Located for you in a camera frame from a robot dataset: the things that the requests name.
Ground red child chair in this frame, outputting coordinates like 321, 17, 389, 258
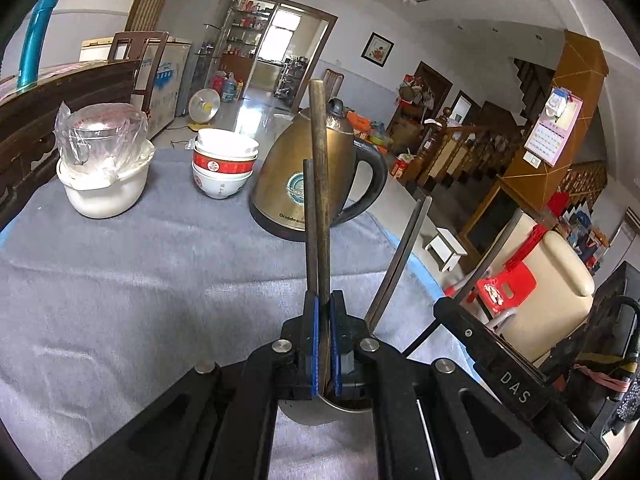
466, 224, 548, 316

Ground grey metal utensil holder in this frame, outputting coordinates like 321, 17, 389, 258
278, 392, 372, 427

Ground white small stool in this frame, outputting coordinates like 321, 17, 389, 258
424, 228, 468, 272

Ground gold electric kettle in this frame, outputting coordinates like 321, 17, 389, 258
250, 98, 387, 242

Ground grey table cloth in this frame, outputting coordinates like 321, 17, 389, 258
0, 146, 482, 480

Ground white red stacked bowls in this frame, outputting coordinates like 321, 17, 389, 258
192, 128, 259, 200

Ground white plastic basin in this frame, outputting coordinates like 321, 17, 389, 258
56, 140, 155, 219

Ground white electric fan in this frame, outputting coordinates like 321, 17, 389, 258
188, 89, 221, 131

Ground clear plastic bag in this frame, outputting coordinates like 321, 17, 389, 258
53, 102, 148, 174

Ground white chest freezer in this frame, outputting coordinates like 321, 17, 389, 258
79, 36, 191, 139

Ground dark carved wooden bench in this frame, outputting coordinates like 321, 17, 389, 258
0, 61, 137, 226

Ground wooden chair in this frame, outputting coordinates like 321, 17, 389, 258
106, 30, 169, 115

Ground grey refrigerator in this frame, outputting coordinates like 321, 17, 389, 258
157, 0, 234, 116

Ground blue thermos bottle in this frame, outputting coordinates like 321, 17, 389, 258
16, 0, 58, 90

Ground wall calendar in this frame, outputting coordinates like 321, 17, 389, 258
524, 87, 582, 167

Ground framed wall picture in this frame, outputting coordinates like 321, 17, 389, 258
361, 32, 394, 67

